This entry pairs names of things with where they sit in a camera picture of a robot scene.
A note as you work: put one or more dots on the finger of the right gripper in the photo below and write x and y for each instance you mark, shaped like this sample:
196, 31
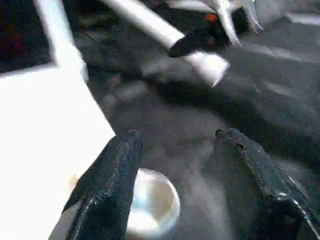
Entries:
192, 43

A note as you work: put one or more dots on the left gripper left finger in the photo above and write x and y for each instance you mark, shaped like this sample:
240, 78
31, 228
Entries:
105, 195

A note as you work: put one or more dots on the white plastic table leg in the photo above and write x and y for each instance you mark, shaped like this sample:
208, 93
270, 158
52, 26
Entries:
145, 20
57, 35

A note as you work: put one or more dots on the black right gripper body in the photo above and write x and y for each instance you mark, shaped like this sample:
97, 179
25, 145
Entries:
227, 22

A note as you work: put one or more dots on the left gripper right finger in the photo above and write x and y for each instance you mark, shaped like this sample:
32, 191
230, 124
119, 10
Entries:
265, 200

